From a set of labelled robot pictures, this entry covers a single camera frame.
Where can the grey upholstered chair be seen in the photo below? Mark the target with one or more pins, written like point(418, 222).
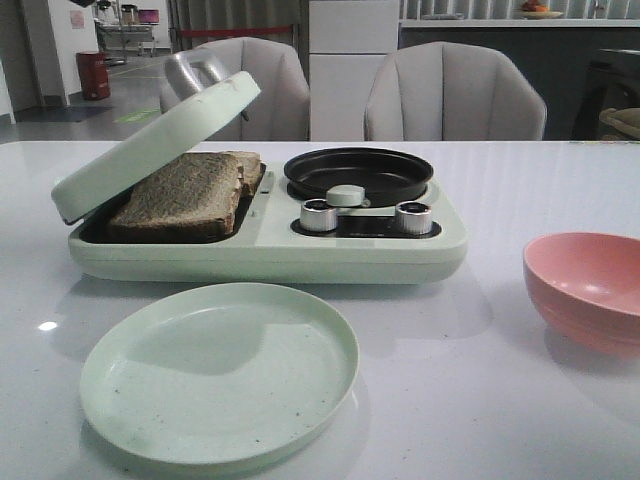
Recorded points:
point(281, 111)
point(443, 91)

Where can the light green plate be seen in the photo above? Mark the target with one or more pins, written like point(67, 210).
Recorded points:
point(230, 376)

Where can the left silver control knob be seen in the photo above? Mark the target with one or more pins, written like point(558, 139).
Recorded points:
point(318, 216)

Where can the green breakfast maker lid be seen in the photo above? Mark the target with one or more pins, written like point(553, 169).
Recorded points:
point(210, 97)

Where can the green breakfast maker base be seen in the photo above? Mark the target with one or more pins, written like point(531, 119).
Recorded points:
point(266, 248)

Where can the black round frying pan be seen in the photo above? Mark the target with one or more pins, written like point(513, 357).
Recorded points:
point(387, 176)

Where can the white cabinet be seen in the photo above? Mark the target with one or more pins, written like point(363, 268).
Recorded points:
point(348, 41)

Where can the left grey upholstered chair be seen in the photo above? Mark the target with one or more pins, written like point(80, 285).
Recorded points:
point(281, 111)

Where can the red trash bin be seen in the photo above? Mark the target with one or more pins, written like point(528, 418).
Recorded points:
point(93, 75)

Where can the beige cushion at right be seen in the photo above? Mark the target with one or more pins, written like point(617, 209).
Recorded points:
point(625, 121)

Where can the right grey upholstered chair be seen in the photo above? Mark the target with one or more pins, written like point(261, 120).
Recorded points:
point(443, 91)

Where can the pink bowl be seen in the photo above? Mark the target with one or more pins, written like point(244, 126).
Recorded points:
point(586, 285)

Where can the right silver control knob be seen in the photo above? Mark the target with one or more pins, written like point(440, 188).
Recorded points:
point(413, 218)

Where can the bread slice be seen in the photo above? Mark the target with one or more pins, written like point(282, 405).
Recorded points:
point(195, 196)
point(251, 172)

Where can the grey counter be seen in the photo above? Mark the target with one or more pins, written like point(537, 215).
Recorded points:
point(579, 67)

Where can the red barrier tape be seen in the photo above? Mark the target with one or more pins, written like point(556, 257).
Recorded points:
point(234, 32)

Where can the fruit plate on counter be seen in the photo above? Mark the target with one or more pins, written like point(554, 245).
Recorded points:
point(535, 10)

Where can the silver control knob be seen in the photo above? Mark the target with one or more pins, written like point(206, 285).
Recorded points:
point(413, 218)
point(318, 216)

